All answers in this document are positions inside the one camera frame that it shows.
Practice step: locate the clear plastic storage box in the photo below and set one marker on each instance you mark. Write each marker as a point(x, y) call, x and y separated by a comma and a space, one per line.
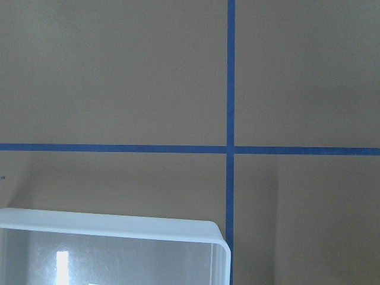
point(57, 247)

